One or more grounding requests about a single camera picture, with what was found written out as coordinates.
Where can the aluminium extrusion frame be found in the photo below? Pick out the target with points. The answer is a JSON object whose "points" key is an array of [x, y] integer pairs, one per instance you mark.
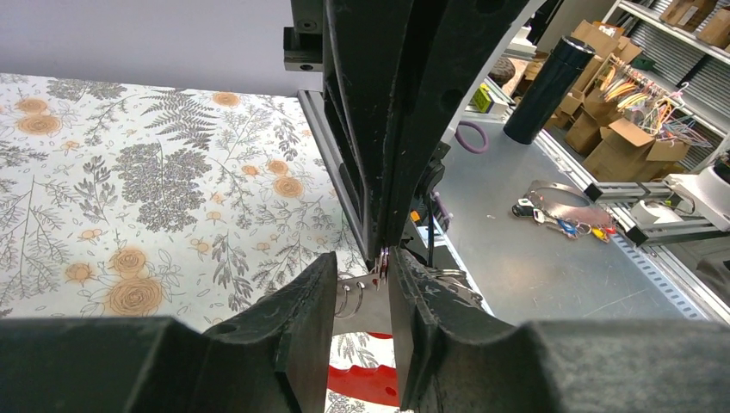
{"points": [[676, 209]]}

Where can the cardboard boxes pile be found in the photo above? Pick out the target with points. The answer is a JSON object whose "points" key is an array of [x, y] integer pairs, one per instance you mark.
{"points": [[689, 79]]}

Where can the green yellow small box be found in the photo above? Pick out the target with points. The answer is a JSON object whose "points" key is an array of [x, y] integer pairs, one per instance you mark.
{"points": [[487, 101]]}

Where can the black cylinder bottle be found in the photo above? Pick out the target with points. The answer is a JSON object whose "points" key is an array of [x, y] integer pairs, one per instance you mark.
{"points": [[558, 74]]}

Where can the red tag key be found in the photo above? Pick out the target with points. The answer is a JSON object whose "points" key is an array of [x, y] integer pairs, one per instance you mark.
{"points": [[362, 376]]}

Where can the floral table mat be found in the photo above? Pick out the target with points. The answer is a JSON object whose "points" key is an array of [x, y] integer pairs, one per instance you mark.
{"points": [[126, 200]]}

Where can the key bunch on bench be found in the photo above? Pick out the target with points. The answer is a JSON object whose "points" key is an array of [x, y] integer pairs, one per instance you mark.
{"points": [[565, 209]]}

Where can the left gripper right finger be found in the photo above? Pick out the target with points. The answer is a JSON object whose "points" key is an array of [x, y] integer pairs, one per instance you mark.
{"points": [[452, 356]]}

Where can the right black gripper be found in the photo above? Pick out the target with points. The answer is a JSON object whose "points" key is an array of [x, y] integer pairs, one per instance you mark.
{"points": [[387, 120]]}

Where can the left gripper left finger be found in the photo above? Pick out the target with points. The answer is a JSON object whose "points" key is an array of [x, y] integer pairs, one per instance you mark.
{"points": [[272, 357]]}

